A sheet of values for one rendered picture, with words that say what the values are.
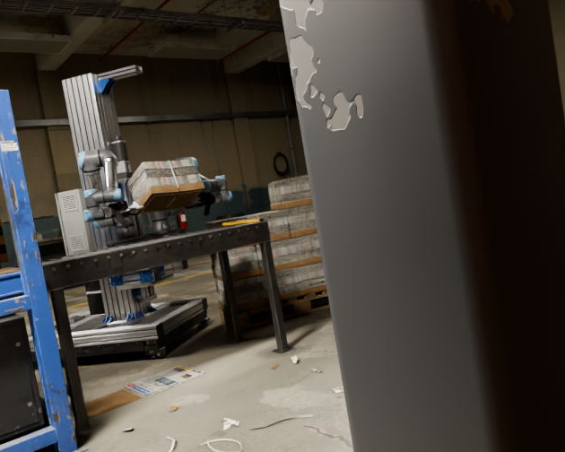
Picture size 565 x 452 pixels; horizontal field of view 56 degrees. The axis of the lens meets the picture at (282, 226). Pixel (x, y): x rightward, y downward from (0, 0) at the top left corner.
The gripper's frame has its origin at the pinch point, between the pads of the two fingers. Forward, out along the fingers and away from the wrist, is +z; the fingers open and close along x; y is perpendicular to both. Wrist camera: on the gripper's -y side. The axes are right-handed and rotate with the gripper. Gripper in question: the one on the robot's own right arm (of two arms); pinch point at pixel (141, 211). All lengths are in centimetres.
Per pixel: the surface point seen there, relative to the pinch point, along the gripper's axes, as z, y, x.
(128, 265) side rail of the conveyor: -40, -51, -52
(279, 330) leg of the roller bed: 45, -104, -29
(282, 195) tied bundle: 116, -5, 0
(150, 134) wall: 340, 402, 562
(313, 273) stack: 128, -67, 18
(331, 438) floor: -17, -157, -124
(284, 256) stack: 108, -48, 18
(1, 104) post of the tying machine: -89, 14, -100
